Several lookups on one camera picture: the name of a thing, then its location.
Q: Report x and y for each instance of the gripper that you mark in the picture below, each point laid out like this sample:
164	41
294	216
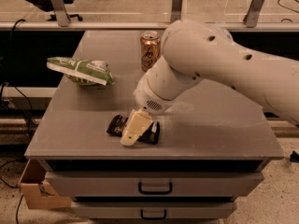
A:
147	97

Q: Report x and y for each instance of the black rxbar chocolate wrapper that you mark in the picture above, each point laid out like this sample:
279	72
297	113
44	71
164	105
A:
150	136

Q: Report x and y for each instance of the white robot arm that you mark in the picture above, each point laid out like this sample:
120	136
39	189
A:
192	52

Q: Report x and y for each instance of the gray drawer cabinet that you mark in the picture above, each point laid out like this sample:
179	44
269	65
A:
195	160

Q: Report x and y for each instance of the upper gray drawer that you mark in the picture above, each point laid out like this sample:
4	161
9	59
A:
153	184

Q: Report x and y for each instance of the gray drawer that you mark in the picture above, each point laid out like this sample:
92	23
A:
153	211
153	184

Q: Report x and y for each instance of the green chip bag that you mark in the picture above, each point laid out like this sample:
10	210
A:
82	71

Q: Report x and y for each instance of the lower gray drawer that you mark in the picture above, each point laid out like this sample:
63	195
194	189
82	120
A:
153	211

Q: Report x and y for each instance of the orange soda can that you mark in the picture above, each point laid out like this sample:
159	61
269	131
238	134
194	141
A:
150	49

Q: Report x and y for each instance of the cardboard box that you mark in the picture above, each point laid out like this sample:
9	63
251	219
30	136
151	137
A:
37	191

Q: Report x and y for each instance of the black object on floor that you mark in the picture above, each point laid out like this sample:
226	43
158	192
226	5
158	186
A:
294	157

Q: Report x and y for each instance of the middle metal bracket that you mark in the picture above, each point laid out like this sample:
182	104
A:
176	10

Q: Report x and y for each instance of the metal bracket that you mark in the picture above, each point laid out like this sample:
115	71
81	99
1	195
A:
251	18
176	10
60	12

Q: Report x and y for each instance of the left metal bracket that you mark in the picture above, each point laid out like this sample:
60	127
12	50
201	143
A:
60	12

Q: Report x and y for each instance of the right metal bracket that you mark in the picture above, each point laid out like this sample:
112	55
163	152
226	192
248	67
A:
251	18

